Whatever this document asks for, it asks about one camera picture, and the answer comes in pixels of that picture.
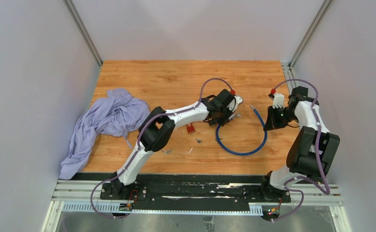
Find lavender cloth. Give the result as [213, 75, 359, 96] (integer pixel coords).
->
[59, 88, 150, 180]

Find brass padlock keys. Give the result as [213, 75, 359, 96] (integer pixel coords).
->
[161, 149, 173, 155]

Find blue cable lock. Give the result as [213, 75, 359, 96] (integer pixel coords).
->
[215, 104, 268, 157]

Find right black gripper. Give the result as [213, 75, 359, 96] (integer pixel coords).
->
[264, 105, 297, 131]

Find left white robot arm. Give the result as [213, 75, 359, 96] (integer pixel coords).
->
[110, 89, 243, 200]

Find aluminium frame rails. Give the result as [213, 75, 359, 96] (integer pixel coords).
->
[42, 174, 352, 232]

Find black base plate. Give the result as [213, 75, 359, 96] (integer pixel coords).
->
[100, 173, 299, 212]

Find red cable lock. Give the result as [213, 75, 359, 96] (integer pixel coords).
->
[186, 123, 196, 134]

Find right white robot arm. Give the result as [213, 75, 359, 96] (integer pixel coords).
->
[259, 86, 340, 202]

